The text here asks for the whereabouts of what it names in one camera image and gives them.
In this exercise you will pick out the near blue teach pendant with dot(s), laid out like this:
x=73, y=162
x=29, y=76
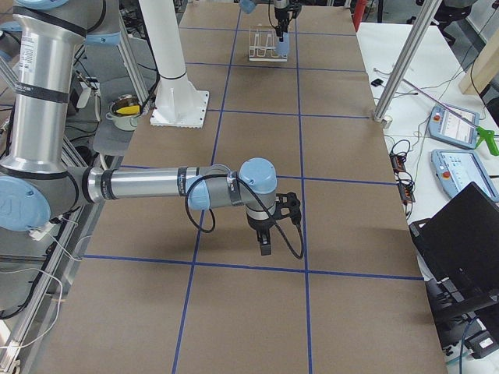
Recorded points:
x=455, y=169

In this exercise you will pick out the white wire cup holder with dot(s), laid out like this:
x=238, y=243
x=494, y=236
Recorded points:
x=262, y=41

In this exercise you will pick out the light blue plastic cup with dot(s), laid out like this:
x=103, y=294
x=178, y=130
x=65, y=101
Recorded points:
x=282, y=45

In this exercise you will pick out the black laptop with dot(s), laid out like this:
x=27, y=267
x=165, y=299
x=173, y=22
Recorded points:
x=459, y=246

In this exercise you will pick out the white camera post with base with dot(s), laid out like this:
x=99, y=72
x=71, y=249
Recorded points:
x=178, y=103

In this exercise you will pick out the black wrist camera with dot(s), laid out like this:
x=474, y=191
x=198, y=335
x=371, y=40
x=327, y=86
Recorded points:
x=288, y=206

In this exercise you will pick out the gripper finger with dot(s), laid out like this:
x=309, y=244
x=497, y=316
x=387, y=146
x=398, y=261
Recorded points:
x=262, y=243
x=267, y=245
x=282, y=32
x=278, y=31

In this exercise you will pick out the aluminium frame post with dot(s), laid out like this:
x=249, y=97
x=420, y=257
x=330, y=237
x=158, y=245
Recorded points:
x=409, y=49

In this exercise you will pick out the red cylinder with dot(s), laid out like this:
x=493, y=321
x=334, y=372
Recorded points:
x=358, y=13

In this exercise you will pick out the metal reacher grabber tool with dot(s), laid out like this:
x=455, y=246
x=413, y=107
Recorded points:
x=484, y=135

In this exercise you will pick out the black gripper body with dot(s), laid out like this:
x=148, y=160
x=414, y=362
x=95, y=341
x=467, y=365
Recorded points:
x=259, y=226
x=279, y=16

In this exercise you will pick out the far blue teach pendant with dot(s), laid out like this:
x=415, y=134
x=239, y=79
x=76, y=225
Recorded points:
x=449, y=128

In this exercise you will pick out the steel pot with corn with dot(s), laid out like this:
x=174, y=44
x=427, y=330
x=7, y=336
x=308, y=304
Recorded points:
x=124, y=112

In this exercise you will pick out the blue teach pendant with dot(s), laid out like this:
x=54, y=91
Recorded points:
x=455, y=169
x=449, y=128

